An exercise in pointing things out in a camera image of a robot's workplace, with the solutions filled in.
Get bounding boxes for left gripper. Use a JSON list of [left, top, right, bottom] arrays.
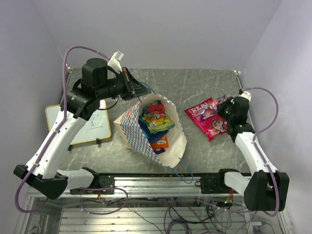
[[96, 67, 151, 101]]

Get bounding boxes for loose cables under table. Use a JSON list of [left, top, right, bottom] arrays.
[[131, 197, 273, 234]]

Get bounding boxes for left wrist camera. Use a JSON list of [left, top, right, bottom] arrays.
[[107, 50, 124, 74]]

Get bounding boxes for green yellow candy bag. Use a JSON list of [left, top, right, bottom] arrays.
[[139, 112, 175, 133]]

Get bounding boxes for small whiteboard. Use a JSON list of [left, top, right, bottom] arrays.
[[45, 105, 112, 151]]

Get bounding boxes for aluminium frame rail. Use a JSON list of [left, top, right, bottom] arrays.
[[26, 176, 282, 198]]

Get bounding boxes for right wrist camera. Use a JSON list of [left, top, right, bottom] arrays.
[[239, 89, 252, 102]]

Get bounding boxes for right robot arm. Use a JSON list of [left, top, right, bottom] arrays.
[[214, 92, 290, 213]]

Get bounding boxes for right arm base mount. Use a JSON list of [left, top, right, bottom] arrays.
[[195, 169, 238, 194]]

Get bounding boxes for orange Fox's candy pack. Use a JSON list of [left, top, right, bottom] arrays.
[[151, 136, 169, 149]]

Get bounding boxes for red crisps bag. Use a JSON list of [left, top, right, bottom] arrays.
[[184, 97, 213, 131]]

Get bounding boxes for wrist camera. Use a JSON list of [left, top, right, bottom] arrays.
[[239, 89, 252, 102], [107, 50, 124, 74]]

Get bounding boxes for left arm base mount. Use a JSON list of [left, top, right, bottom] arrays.
[[70, 174, 115, 195]]

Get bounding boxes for blue checkered paper bag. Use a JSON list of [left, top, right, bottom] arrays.
[[114, 83, 187, 178]]

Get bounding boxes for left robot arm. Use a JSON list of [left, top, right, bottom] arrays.
[[14, 58, 151, 200]]

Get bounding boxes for red snack packet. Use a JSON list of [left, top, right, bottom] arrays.
[[148, 104, 165, 114]]

